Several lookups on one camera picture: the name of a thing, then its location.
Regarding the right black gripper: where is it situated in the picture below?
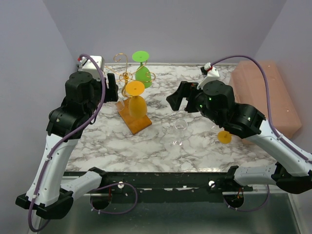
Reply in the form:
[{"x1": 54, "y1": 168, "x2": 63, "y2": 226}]
[{"x1": 166, "y1": 80, "x2": 221, "y2": 126}]

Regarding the clear wine glass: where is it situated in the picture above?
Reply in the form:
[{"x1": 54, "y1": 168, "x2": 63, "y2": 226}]
[
  {"x1": 172, "y1": 118, "x2": 188, "y2": 146},
  {"x1": 115, "y1": 97, "x2": 125, "y2": 112}
]

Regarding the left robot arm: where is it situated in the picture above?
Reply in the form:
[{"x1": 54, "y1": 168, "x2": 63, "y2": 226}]
[{"x1": 16, "y1": 71, "x2": 118, "y2": 220}]

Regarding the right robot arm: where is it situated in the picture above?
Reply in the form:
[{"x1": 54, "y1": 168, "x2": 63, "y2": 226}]
[{"x1": 166, "y1": 80, "x2": 312, "y2": 194}]

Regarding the orange hanging wine glass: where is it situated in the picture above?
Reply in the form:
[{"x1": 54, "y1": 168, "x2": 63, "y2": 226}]
[{"x1": 125, "y1": 80, "x2": 147, "y2": 118}]

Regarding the green wine glass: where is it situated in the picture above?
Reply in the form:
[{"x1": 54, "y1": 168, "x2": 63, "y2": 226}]
[{"x1": 132, "y1": 51, "x2": 152, "y2": 89}]

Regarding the wooden rack base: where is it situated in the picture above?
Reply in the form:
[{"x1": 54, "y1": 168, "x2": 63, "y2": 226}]
[{"x1": 118, "y1": 98, "x2": 152, "y2": 135}]

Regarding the orange wine glass on table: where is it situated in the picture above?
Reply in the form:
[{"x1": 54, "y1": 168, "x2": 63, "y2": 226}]
[{"x1": 217, "y1": 130, "x2": 232, "y2": 144}]

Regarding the clear glass on table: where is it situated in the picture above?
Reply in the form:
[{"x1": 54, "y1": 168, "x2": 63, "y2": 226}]
[{"x1": 211, "y1": 125, "x2": 220, "y2": 131}]

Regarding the pink plastic storage box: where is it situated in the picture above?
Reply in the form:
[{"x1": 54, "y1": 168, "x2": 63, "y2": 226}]
[{"x1": 228, "y1": 60, "x2": 302, "y2": 144}]

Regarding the gold wire glass rack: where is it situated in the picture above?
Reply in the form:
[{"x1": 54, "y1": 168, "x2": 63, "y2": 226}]
[{"x1": 104, "y1": 53, "x2": 156, "y2": 98}]

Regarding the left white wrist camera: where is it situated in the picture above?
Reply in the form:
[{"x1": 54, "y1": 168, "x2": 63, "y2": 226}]
[{"x1": 78, "y1": 56, "x2": 105, "y2": 81}]

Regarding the black mounting rail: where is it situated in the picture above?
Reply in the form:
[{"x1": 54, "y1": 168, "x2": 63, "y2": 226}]
[{"x1": 61, "y1": 168, "x2": 252, "y2": 204}]

